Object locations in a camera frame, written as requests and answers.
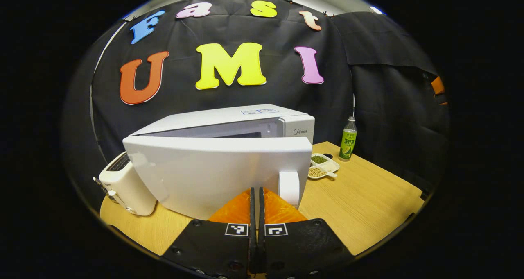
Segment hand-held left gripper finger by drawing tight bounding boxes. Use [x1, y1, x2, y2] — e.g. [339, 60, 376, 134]
[258, 187, 355, 279]
[162, 187, 257, 279]

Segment white divided dish of beans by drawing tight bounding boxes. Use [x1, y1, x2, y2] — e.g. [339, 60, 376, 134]
[307, 153, 340, 179]

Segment black backdrop cloth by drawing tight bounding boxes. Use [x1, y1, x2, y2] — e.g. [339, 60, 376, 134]
[61, 0, 451, 189]

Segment green drink bottle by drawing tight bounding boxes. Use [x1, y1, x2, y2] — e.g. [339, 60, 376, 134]
[339, 116, 357, 161]

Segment white microwave oven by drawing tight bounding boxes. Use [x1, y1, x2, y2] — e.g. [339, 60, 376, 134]
[123, 104, 316, 221]

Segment white toaster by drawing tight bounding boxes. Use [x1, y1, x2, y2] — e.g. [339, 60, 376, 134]
[98, 151, 157, 216]

